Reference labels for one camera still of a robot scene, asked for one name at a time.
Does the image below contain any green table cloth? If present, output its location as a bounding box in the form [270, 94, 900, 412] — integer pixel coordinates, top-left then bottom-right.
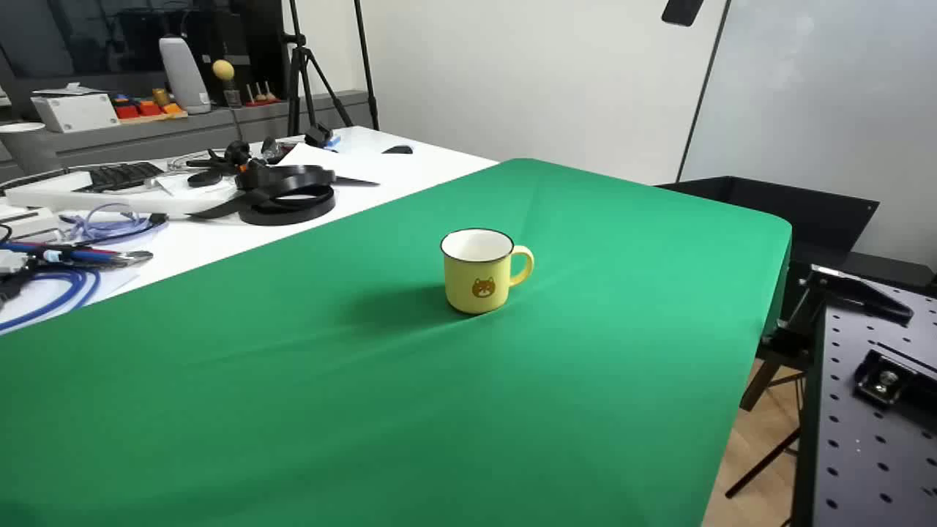
[0, 154, 797, 527]

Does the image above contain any black coiled strap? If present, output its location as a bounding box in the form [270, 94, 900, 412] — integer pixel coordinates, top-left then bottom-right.
[187, 157, 380, 228]

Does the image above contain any black metal clamp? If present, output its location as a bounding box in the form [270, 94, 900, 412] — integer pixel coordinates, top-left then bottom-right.
[852, 345, 937, 416]

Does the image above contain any black light stand pole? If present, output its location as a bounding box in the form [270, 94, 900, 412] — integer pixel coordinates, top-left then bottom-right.
[673, 0, 734, 185]

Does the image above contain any yellow enamel mug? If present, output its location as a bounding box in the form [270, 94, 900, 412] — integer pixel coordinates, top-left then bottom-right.
[440, 225, 538, 317]

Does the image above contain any white box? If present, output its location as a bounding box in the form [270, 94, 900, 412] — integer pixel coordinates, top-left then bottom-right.
[29, 86, 122, 135]

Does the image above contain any black chair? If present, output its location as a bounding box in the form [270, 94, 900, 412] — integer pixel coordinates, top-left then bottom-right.
[658, 172, 881, 294]

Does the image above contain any black perforated metal table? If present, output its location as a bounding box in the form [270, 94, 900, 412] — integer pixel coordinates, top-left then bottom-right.
[790, 263, 937, 527]

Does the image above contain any black keyboard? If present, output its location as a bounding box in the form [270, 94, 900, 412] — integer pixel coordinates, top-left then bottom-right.
[73, 160, 166, 193]

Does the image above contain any orange toy set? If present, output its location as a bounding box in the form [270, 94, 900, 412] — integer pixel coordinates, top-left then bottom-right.
[109, 86, 191, 127]

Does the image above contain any blue cable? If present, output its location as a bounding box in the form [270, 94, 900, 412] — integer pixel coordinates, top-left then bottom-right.
[58, 201, 171, 245]
[0, 267, 106, 336]

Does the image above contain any black camera tripod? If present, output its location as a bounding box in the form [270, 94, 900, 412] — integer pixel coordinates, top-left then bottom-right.
[281, 0, 357, 135]

